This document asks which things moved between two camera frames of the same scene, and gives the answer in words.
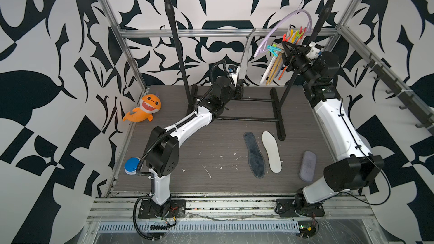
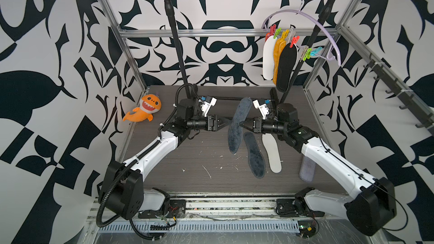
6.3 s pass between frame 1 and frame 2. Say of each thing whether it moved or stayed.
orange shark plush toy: stayed
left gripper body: moved
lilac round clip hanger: moved
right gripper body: moved
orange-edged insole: stayed
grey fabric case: stayed
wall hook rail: stayed
